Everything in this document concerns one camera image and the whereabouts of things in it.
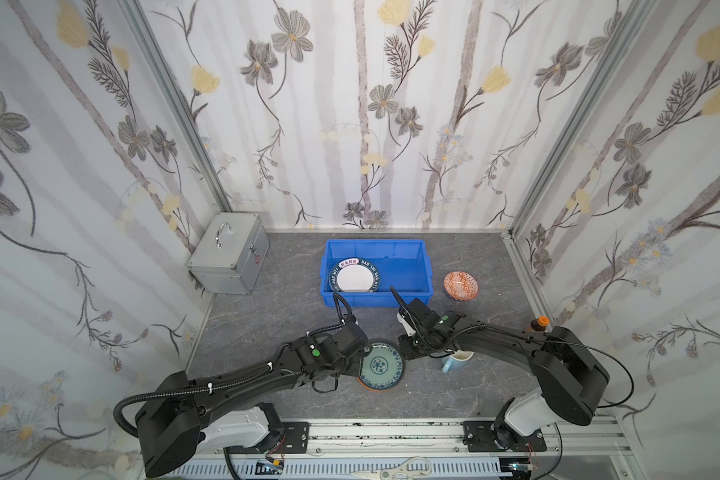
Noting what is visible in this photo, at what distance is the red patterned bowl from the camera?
1.02 meters

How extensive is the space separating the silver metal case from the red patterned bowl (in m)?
0.68

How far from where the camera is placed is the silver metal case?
0.95 meters
